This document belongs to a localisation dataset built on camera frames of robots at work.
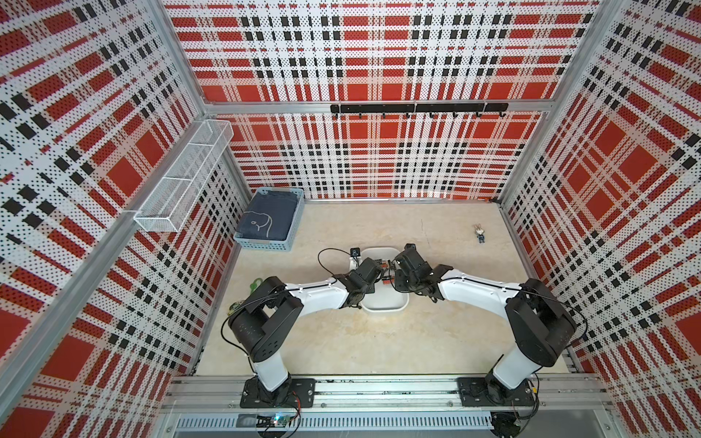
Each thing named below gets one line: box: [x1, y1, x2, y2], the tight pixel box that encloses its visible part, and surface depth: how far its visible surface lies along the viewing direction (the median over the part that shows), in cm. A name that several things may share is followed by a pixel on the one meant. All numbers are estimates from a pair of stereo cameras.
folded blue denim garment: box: [236, 190, 299, 241], surface depth 107 cm
